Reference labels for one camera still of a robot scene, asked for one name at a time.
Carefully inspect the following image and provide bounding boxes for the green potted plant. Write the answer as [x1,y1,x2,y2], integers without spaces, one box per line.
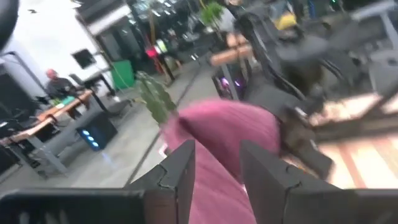
[200,1,224,27]

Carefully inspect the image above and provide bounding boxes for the green waste bin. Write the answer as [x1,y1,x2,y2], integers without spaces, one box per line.
[111,59,136,91]

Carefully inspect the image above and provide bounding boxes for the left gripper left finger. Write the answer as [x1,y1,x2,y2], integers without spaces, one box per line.
[123,139,197,224]

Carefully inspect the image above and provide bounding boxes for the computer tower purple lights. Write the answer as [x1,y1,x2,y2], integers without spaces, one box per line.
[214,73,246,100]

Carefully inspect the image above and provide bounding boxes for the wooden office desk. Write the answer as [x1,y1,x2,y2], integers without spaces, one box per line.
[0,90,131,179]

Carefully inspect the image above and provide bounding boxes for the computer tower blue lights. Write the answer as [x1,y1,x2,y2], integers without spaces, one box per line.
[76,111,119,152]

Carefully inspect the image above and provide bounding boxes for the yellow object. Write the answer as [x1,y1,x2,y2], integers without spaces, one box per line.
[275,12,298,30]

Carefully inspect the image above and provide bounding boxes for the black computer monitor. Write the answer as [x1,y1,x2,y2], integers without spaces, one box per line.
[71,49,97,70]

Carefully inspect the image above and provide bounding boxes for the person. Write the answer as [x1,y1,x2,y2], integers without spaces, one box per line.
[45,68,81,100]

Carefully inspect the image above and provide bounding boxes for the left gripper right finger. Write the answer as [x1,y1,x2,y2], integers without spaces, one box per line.
[239,139,340,224]

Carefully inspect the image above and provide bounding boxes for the wooden table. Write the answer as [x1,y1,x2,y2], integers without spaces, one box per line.
[210,32,254,68]

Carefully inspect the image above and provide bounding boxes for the green cactus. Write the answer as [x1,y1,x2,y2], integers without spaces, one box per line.
[135,70,177,125]

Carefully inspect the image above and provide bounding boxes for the maroon corduroy cap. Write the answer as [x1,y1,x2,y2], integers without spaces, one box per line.
[161,98,282,224]

